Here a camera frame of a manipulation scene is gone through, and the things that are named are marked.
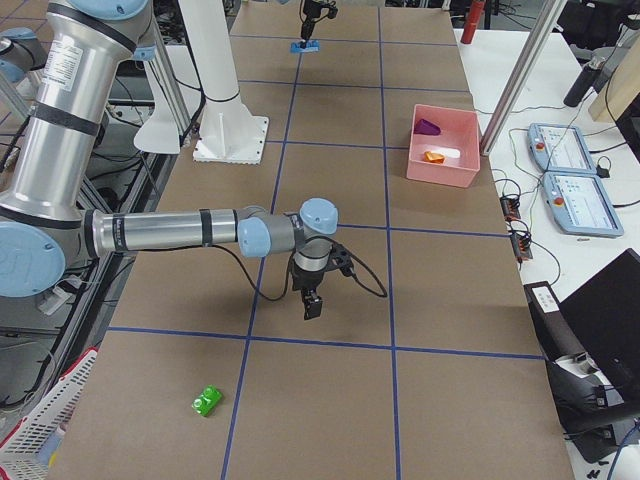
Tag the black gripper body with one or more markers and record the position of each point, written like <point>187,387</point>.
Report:
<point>308,15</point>
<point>305,280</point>

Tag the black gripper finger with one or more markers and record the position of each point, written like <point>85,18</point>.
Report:
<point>312,307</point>
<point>306,32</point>

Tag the blue block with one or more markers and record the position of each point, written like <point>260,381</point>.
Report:
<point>300,47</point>

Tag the green block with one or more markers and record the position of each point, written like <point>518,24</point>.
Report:
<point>205,403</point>

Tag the purple block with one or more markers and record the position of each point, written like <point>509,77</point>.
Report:
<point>426,127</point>

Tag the orange block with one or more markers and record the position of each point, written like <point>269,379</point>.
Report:
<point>434,157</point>

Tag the pink plastic box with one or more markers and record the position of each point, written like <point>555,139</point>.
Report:
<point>444,146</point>

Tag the white label in box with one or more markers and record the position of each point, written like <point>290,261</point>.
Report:
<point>448,152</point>

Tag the blue tape line lengthwise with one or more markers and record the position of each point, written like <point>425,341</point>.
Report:
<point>393,355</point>

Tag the red bottle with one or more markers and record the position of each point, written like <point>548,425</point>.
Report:
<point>472,21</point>

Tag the blue tape line crosswise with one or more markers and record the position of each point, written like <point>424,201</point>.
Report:
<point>329,343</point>

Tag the upper teach pendant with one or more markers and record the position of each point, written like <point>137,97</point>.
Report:
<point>560,148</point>

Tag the teach pendant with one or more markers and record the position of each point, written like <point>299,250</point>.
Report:
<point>579,205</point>
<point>560,148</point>

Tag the lower teach pendant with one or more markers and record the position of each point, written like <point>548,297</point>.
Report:
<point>579,205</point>

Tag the black bottle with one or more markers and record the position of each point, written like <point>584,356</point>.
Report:
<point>589,73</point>

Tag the black laptop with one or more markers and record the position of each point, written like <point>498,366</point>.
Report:
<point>604,315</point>

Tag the white perforated basket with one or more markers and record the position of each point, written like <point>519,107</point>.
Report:
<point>30,448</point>

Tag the white camera stand base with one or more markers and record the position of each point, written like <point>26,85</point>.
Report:
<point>228,132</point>

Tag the aluminium frame post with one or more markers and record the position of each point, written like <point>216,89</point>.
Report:
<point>533,46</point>

